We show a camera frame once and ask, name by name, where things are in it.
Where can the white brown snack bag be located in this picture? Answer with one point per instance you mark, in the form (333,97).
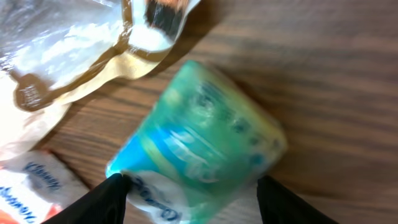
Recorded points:
(54,52)

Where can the green blue tissue pack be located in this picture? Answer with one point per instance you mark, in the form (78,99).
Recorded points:
(203,143)

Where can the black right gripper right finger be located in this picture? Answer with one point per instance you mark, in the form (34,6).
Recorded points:
(278,205)

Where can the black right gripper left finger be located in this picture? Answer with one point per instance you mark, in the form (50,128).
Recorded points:
(105,204)

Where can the orange tissue pack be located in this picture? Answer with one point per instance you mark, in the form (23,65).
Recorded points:
(36,186)

